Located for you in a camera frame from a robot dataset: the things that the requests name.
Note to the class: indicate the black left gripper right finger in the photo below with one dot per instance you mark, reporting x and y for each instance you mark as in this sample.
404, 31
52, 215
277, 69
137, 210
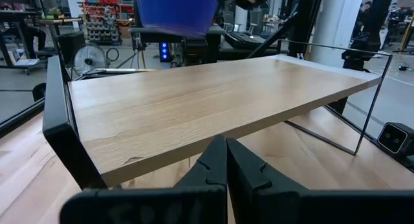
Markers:
258, 201

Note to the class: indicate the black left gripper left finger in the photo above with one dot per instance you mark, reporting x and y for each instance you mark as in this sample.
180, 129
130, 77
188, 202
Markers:
194, 204

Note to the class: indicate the blue bowl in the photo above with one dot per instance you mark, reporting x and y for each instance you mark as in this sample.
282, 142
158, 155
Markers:
174, 10

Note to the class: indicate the black pole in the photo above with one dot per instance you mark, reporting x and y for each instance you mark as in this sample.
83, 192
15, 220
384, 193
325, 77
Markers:
305, 20

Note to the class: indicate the white building pillar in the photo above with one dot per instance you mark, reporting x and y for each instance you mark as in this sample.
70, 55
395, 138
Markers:
336, 23

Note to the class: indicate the device with blue lights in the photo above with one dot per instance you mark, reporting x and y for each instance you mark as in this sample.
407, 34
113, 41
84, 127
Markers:
164, 51

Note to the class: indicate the wooden cutting board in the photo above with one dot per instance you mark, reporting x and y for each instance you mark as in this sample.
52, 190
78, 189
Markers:
194, 97

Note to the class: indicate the person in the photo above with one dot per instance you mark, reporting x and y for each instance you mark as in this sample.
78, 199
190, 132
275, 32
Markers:
362, 20

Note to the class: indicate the storage rack with red bins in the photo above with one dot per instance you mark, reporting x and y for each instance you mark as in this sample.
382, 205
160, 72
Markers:
103, 20

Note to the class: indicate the grey floor fan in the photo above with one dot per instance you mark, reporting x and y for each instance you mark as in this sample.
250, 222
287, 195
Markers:
90, 59

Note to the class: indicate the black box bin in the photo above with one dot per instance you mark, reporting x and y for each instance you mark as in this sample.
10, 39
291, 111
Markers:
71, 44

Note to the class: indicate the black workshop desk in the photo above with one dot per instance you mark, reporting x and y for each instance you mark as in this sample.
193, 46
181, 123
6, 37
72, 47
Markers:
19, 20

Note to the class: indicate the black table-level camera box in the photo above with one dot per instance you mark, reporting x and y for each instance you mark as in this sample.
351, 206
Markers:
396, 138

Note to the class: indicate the black aluminium table frame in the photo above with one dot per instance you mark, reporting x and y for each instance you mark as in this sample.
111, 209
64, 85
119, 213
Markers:
19, 116

